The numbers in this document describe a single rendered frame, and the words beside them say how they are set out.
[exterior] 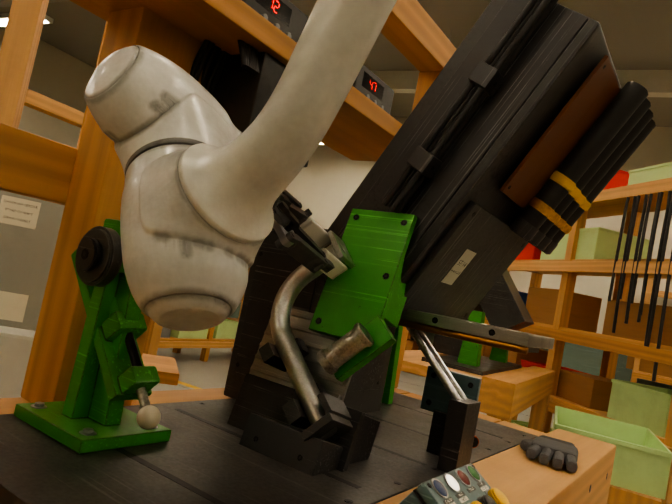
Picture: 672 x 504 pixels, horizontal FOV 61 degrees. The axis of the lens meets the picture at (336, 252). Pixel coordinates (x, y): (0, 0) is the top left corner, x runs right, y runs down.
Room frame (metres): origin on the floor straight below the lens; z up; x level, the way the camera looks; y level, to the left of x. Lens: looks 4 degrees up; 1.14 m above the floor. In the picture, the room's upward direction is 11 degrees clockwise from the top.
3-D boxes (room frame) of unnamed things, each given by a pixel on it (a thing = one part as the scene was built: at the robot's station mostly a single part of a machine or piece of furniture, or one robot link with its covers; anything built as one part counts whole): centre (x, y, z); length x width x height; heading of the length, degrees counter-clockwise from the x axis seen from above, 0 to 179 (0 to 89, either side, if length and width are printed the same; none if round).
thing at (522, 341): (1.00, -0.18, 1.11); 0.39 x 0.16 x 0.03; 56
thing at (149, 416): (0.70, 0.19, 0.96); 0.06 x 0.03 x 0.06; 56
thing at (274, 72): (1.02, 0.18, 1.42); 0.17 x 0.12 x 0.15; 146
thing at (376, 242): (0.90, -0.06, 1.17); 0.13 x 0.12 x 0.20; 146
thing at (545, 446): (1.13, -0.48, 0.91); 0.20 x 0.11 x 0.03; 155
